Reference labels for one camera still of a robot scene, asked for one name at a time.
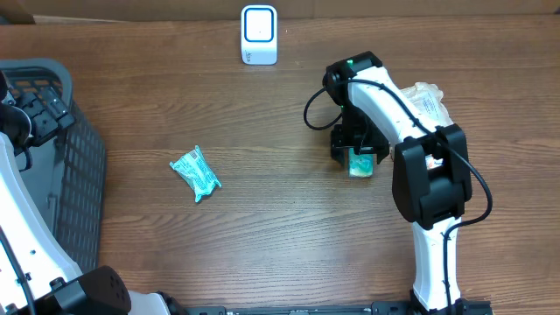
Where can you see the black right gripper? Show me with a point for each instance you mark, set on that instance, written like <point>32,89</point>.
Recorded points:
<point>342,144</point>

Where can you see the teal tissue pack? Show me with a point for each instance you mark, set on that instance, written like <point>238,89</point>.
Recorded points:
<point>360,166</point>

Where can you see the beige food pouch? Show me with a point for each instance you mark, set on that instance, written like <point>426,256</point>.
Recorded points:
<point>427,98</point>

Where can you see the light green wipes packet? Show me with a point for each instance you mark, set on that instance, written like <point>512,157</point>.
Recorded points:
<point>194,170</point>

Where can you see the orange tissue pack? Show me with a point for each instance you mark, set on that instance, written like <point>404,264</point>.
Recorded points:
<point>432,162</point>

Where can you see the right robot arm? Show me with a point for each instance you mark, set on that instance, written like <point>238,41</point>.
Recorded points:
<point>431,173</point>

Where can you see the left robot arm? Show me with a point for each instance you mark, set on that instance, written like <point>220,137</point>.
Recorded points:
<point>39,277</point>

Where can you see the white barcode scanner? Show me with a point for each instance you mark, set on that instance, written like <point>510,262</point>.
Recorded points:
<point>259,35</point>

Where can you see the grey plastic mesh basket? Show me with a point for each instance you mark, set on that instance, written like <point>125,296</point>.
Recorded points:
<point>60,155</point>

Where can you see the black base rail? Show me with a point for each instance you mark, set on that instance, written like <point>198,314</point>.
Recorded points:
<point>376,308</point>

